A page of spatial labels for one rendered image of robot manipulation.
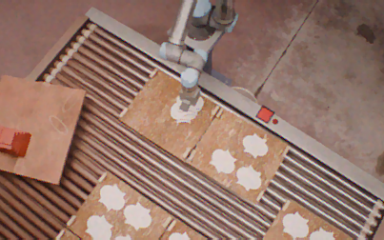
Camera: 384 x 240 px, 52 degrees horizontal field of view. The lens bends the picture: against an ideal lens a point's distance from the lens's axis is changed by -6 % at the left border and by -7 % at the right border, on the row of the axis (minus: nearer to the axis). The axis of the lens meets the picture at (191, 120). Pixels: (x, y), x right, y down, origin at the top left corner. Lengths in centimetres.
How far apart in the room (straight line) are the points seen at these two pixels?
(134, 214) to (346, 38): 241
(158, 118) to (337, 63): 184
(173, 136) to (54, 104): 64
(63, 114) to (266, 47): 189
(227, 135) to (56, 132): 86
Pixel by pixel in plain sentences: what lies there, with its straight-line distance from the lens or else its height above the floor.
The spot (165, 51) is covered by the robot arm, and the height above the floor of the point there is 128.
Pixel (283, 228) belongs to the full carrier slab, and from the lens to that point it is 211.
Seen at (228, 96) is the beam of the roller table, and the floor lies 92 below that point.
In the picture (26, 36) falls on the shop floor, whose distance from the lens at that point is 379.
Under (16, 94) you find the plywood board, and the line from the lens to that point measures 233.
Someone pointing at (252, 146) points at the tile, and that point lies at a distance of 215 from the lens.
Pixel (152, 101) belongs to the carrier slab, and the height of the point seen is 94.
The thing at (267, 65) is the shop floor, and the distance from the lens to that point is 340.
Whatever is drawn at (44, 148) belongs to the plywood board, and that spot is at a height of 104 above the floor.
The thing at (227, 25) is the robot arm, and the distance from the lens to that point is 226.
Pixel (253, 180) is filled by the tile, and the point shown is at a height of 95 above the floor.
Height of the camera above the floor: 299
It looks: 71 degrees down
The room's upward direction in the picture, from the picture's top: 2 degrees counter-clockwise
